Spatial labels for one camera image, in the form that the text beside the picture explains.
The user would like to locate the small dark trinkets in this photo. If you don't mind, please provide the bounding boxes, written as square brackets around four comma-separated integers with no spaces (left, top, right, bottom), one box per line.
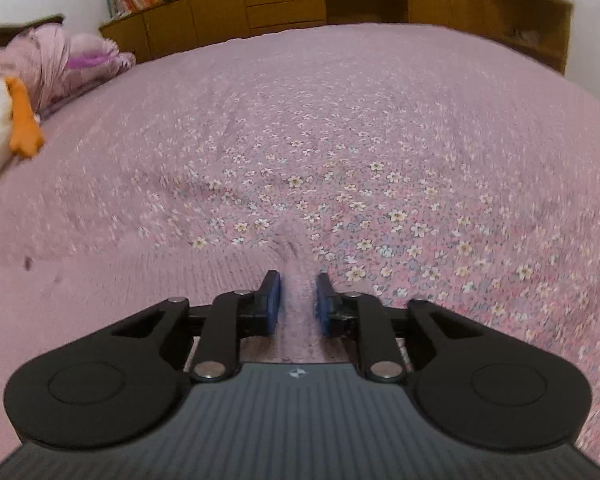
[509,27,542,45]

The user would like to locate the dark wooden headboard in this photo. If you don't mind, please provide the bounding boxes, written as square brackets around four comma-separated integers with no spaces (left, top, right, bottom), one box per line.
[0,15,66,55]

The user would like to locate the pink floral quilt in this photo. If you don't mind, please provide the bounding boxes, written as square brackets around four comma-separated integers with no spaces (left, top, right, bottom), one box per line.
[0,24,137,117]

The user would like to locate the wooden cabinet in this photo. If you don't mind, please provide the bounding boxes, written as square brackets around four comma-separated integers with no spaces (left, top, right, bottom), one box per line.
[99,0,575,76]

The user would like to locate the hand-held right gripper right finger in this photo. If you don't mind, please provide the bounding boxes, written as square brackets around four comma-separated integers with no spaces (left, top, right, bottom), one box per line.
[314,272,487,382]

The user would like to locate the pink floral bed sheet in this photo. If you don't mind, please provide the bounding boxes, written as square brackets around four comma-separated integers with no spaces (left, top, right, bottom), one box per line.
[0,22,600,468]

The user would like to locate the pink cable-knit cardigan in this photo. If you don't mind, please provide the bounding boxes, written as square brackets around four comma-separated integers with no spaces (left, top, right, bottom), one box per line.
[0,220,361,461]

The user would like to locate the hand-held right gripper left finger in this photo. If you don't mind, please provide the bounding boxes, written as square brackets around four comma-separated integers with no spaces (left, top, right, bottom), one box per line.
[109,269,284,382]

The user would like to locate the purple cloth piece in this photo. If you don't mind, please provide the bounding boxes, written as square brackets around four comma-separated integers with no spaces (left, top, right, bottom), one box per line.
[65,52,115,70]

